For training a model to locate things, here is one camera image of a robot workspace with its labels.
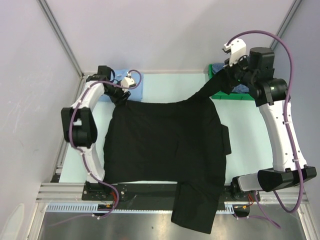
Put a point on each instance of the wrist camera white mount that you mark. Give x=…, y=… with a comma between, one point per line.
x=128, y=83
x=237, y=49

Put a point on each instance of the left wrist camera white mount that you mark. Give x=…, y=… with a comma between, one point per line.
x=128, y=83

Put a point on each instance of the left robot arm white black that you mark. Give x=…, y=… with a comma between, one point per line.
x=85, y=123

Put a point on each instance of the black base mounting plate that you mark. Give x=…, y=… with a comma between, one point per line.
x=106, y=195

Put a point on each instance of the blue checkered shirt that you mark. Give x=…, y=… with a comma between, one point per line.
x=240, y=89

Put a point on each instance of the left aluminium corner post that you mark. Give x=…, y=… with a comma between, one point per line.
x=48, y=13

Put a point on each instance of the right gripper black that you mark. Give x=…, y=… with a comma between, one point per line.
x=229, y=70

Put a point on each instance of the green plastic bin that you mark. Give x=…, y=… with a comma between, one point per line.
x=232, y=96

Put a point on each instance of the aluminium frame rail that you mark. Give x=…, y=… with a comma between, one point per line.
x=73, y=192

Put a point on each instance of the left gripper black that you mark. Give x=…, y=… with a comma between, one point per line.
x=121, y=98

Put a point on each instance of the right aluminium corner post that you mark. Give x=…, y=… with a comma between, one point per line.
x=296, y=4

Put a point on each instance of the black long sleeve shirt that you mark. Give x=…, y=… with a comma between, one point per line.
x=183, y=142

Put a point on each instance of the white slotted cable duct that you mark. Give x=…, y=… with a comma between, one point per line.
x=72, y=207

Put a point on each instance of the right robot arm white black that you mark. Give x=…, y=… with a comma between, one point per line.
x=289, y=167

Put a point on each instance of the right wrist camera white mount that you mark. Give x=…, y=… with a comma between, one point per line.
x=237, y=49

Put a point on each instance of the aluminium corner post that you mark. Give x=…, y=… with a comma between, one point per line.
x=296, y=4
x=48, y=13

